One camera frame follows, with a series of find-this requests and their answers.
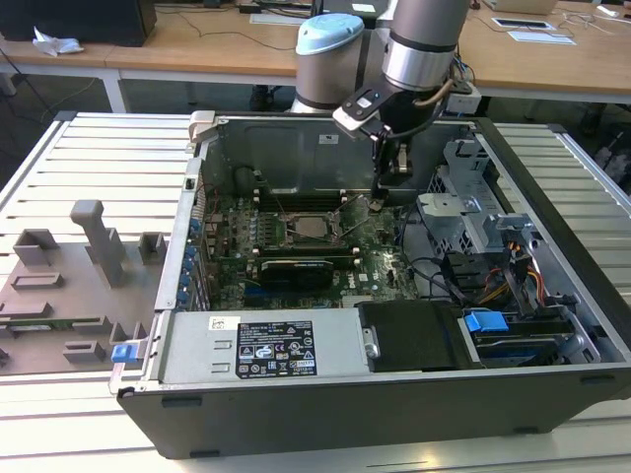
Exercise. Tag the silver CPU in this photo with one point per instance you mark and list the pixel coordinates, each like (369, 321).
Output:
(309, 227)

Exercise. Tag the metal locking lever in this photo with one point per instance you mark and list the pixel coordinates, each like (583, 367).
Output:
(283, 212)

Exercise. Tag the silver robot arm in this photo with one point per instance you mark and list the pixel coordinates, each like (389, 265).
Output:
(424, 59)

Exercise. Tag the black RAM slot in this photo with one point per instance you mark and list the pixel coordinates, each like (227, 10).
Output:
(315, 202)
(315, 206)
(305, 247)
(305, 257)
(315, 198)
(315, 195)
(305, 253)
(305, 250)

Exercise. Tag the CPU socket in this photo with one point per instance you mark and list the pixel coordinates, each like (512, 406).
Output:
(332, 227)

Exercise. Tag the black plastic drive cover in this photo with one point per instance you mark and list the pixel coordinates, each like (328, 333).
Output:
(409, 335)

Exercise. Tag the blue expansion slot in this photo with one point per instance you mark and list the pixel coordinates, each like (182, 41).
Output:
(261, 296)

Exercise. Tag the silver metal drive cage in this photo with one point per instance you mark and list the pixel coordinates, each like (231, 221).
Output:
(446, 217)

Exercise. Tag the black office chair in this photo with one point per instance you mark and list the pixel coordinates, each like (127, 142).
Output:
(261, 96)
(611, 148)

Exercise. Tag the wooden office desk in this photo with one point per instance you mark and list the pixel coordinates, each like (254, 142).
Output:
(197, 54)
(542, 69)

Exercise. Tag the green motherboard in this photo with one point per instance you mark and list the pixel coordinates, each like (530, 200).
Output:
(374, 276)

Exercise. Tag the white paper sheet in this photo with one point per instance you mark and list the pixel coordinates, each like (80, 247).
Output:
(542, 38)
(276, 19)

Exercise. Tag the black power adapter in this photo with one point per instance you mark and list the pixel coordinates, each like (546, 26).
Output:
(250, 9)

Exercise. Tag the black graphics card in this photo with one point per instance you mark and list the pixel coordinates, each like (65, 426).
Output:
(296, 276)

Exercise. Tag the grey case latch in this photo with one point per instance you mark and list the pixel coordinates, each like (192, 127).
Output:
(202, 123)

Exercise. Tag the hard disk in blue carrier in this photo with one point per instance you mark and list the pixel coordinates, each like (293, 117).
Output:
(485, 322)

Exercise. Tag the black grey PC case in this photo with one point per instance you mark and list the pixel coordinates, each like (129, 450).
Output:
(345, 419)

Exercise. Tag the grey power supply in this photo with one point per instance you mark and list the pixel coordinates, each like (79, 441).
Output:
(197, 350)

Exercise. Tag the black computer tower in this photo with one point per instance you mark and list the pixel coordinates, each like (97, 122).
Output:
(74, 20)

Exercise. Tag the crumpled white paper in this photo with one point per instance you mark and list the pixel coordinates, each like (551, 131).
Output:
(54, 44)

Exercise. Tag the blue plastic latch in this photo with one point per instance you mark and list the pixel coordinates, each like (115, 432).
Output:
(122, 354)

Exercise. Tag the grey parts rack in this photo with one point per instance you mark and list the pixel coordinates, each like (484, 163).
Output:
(64, 295)

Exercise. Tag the green RAM stick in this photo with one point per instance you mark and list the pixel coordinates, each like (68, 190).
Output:
(59, 323)

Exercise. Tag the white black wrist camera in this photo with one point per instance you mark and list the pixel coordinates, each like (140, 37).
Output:
(362, 111)

